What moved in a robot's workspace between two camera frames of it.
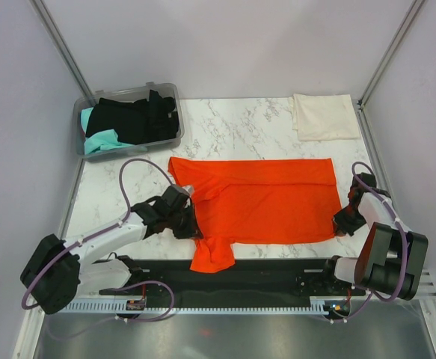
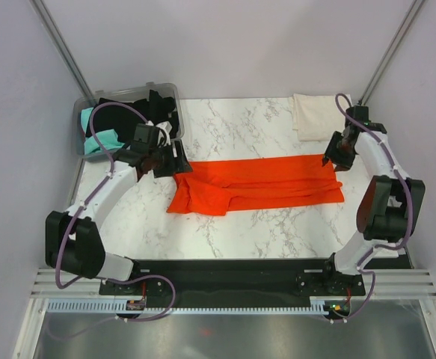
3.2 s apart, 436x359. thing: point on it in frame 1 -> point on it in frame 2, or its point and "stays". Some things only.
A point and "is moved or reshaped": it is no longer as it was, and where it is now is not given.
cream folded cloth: [323, 117] stays
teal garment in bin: [102, 141] stays
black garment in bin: [135, 123] stays
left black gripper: [191, 231] -> [176, 165]
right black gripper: [341, 225] -> [341, 164]
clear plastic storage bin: [170, 90] stays
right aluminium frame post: [409, 18] stays
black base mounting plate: [254, 280] stays
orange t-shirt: [254, 200] is moved or reshaped
